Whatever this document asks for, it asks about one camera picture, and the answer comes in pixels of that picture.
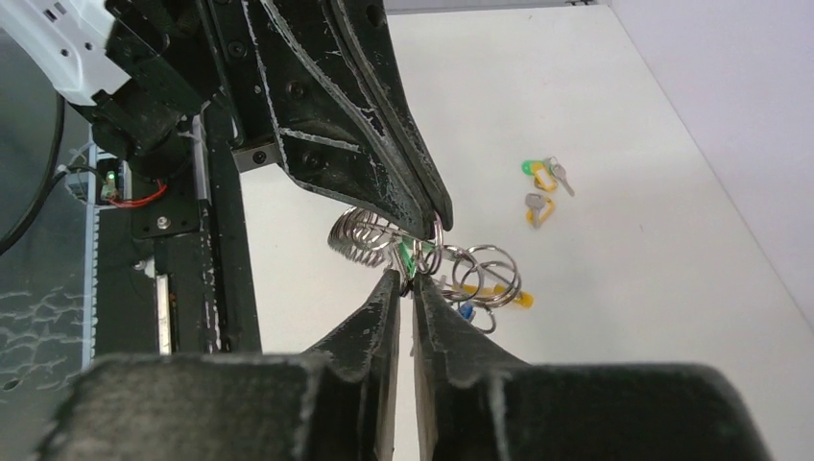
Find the white toothed cable strip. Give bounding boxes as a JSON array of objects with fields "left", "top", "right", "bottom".
[{"left": 79, "top": 142, "right": 103, "bottom": 371}]

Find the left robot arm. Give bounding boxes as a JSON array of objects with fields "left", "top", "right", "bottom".
[{"left": 1, "top": 1, "right": 453, "bottom": 238}]

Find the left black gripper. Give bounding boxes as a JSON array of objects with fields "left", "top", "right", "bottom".
[{"left": 197, "top": 1, "right": 454, "bottom": 238}]

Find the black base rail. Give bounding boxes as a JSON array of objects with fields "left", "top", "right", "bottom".
[{"left": 93, "top": 105, "right": 261, "bottom": 358}]

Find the metal chain keyring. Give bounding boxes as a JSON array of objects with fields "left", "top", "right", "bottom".
[{"left": 327, "top": 206, "right": 535, "bottom": 334}]

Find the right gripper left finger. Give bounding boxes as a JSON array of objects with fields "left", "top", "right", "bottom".
[{"left": 37, "top": 270, "right": 400, "bottom": 460}]

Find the orange tagged key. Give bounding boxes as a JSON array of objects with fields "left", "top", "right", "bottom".
[{"left": 525, "top": 193, "right": 556, "bottom": 229}]

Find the blue key tag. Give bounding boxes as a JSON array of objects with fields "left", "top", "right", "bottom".
[{"left": 457, "top": 302, "right": 476, "bottom": 322}]

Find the yellow key tag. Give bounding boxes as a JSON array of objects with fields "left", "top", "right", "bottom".
[{"left": 462, "top": 284, "right": 535, "bottom": 309}]

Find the left black camera cable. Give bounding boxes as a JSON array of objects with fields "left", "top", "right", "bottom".
[{"left": 0, "top": 91, "right": 68, "bottom": 257}]

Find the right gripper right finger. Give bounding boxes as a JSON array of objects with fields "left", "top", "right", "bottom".
[{"left": 413, "top": 275, "right": 770, "bottom": 460}]

